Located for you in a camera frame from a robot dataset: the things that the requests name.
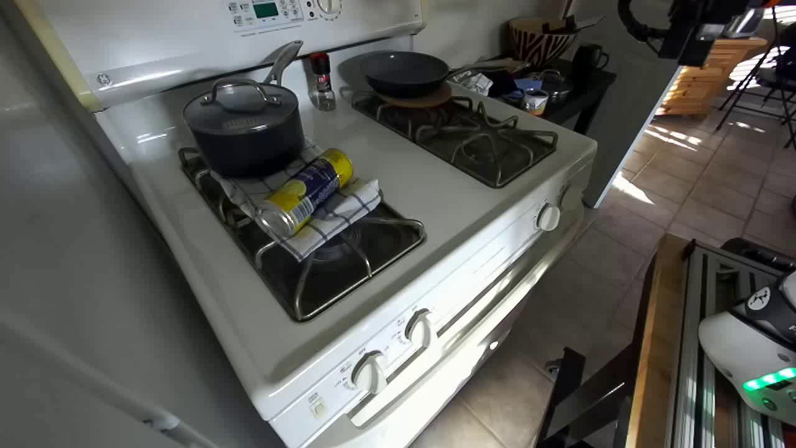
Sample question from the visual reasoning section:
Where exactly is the small red-capped spice bottle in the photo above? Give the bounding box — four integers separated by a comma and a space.
303, 49, 339, 113

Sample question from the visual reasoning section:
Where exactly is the white gas stove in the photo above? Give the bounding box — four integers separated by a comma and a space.
32, 0, 599, 448

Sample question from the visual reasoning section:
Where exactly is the white stove knob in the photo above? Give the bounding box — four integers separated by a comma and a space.
402, 306, 435, 352
536, 202, 564, 233
348, 349, 389, 396

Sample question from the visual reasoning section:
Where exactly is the white checked dish towel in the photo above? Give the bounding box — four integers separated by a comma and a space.
208, 144, 384, 264

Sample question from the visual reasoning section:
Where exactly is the black burner grate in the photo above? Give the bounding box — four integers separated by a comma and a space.
176, 146, 431, 323
352, 91, 561, 192

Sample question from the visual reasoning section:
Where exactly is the yellow and blue can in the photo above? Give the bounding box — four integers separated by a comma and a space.
255, 146, 359, 242

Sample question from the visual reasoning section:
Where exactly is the black frying pan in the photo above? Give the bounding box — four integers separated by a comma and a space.
362, 49, 500, 100

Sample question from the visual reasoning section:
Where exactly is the white paper packet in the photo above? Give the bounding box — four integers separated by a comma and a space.
450, 70, 497, 100

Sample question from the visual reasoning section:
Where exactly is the black pot with glass lid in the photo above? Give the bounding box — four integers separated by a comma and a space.
183, 37, 307, 179

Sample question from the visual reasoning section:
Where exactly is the blue and white container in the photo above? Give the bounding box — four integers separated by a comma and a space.
512, 78, 552, 116

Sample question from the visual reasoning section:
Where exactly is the black side table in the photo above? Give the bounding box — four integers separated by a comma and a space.
487, 54, 619, 136

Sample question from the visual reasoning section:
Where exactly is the patterned woven basket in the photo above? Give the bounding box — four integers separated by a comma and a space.
505, 12, 579, 70

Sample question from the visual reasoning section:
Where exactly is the black mug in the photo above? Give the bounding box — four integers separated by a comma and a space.
571, 43, 613, 83

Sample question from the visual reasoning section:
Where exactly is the wooden-edged robot cart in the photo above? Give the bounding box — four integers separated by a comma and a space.
624, 233, 796, 448

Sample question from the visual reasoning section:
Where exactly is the white refrigerator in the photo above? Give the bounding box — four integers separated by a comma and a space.
0, 0, 283, 448

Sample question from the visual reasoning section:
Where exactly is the light wooden slatted furniture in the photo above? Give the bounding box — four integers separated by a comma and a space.
659, 35, 770, 120

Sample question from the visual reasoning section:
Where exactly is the black folding stand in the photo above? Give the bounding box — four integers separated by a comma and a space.
717, 23, 796, 152

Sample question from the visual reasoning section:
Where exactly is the black metal stand frame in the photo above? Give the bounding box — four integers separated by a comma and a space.
533, 345, 643, 448

